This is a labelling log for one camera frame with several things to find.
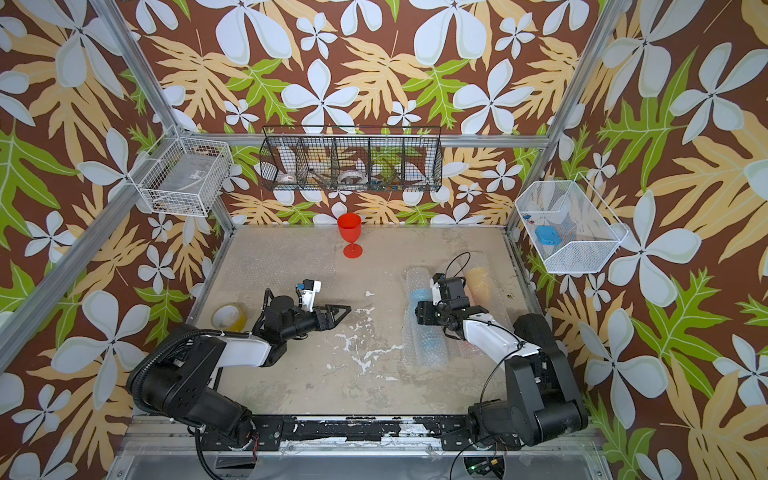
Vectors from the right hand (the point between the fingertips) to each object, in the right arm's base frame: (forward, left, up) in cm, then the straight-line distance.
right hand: (424, 309), depth 92 cm
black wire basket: (+41, +25, +27) cm, 55 cm away
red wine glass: (+30, +24, +8) cm, 39 cm away
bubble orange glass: (-11, -9, -2) cm, 15 cm away
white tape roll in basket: (+38, +23, +23) cm, 50 cm away
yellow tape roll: (-1, +63, -5) cm, 63 cm away
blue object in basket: (+11, -33, +22) cm, 41 cm away
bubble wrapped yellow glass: (+7, -19, +3) cm, 20 cm away
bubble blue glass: (-12, +1, +2) cm, 13 cm away
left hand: (-2, +24, +6) cm, 24 cm away
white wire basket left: (+27, +70, +29) cm, 81 cm away
